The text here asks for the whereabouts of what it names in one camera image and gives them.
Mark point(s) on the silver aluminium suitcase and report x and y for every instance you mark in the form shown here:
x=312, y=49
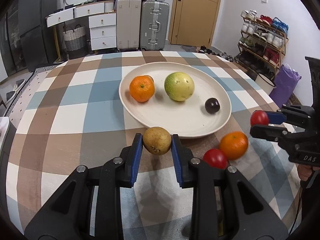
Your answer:
x=153, y=25

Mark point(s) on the small brown fruit behind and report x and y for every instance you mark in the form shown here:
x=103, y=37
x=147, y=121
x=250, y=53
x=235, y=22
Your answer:
x=150, y=78

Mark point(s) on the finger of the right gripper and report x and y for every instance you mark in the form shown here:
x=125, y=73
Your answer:
x=275, y=134
x=275, y=117

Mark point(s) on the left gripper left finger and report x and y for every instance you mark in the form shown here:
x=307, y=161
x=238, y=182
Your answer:
x=87, y=204

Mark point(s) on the large orange tangerine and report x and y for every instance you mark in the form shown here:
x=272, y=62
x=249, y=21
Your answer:
x=234, y=145

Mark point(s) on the red tomato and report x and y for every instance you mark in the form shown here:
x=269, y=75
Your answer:
x=215, y=158
x=259, y=117

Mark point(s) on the yellow guava on plate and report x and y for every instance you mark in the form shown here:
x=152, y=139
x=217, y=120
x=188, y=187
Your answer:
x=179, y=86

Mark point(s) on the wooden shoe rack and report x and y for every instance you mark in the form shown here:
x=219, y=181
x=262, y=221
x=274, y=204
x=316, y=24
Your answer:
x=262, y=44

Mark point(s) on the small orange tangerine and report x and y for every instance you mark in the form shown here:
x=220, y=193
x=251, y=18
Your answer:
x=141, y=88

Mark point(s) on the right hand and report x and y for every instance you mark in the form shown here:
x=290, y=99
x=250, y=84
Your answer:
x=305, y=171

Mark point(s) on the black refrigerator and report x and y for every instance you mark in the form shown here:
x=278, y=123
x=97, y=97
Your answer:
x=26, y=41

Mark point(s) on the wooden door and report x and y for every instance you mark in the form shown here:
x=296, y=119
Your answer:
x=193, y=22

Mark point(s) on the small brown longan fruit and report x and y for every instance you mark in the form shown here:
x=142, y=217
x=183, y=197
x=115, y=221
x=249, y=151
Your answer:
x=157, y=140

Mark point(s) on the woven laundry basket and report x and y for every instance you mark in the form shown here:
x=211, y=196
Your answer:
x=74, y=38

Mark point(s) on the checkered tablecloth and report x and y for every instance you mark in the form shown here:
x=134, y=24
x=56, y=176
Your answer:
x=75, y=117

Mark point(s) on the white drawer desk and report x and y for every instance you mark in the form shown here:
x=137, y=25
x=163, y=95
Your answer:
x=99, y=19

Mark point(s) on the purple bag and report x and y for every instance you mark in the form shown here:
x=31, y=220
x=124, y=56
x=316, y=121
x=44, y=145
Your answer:
x=285, y=81

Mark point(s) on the beige suitcase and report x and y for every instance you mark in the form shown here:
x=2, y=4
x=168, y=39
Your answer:
x=128, y=24

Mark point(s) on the dark plum on plate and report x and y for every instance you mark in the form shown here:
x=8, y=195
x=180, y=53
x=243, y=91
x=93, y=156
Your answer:
x=212, y=105

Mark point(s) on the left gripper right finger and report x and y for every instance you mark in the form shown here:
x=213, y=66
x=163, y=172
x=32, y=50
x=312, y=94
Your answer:
x=225, y=204

